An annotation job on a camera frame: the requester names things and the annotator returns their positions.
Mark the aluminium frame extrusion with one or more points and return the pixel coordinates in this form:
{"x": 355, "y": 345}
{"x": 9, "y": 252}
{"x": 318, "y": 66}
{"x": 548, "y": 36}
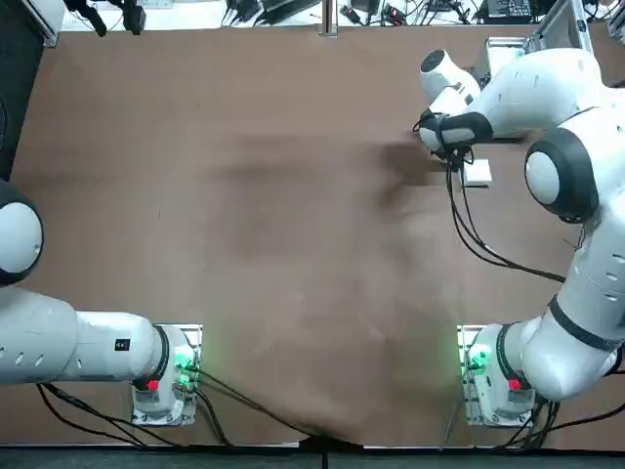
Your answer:
{"x": 561, "y": 24}
{"x": 44, "y": 24}

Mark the small black power adapter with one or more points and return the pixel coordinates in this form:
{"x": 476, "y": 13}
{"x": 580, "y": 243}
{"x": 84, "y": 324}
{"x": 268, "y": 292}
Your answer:
{"x": 241, "y": 12}

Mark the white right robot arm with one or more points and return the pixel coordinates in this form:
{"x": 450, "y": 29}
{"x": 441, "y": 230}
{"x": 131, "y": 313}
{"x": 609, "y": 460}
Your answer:
{"x": 537, "y": 88}

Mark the black power strip red light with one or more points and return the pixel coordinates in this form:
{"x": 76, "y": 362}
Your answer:
{"x": 351, "y": 14}
{"x": 399, "y": 14}

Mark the right arm steel base plate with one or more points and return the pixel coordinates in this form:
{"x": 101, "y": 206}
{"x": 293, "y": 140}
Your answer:
{"x": 466, "y": 342}

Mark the grey power adapter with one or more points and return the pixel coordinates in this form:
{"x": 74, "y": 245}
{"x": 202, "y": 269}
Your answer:
{"x": 276, "y": 10}

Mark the left arm steel base plate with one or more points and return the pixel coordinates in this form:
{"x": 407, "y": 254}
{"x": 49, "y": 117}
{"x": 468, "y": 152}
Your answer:
{"x": 193, "y": 337}

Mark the black plug adapter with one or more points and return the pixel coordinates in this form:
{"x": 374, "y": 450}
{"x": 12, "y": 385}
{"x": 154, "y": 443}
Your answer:
{"x": 134, "y": 17}
{"x": 95, "y": 19}

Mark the aluminium camera post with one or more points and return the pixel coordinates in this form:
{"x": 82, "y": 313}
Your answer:
{"x": 328, "y": 17}

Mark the white triangular bandage packet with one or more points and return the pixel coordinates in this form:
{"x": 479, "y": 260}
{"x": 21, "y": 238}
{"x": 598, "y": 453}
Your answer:
{"x": 479, "y": 173}

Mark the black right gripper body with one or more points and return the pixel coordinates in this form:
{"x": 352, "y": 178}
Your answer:
{"x": 448, "y": 157}

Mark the black labelled power adapter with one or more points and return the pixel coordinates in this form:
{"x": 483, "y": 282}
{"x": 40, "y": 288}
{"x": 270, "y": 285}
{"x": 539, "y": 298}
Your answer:
{"x": 510, "y": 9}

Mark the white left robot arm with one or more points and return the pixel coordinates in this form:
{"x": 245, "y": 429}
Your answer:
{"x": 97, "y": 347}

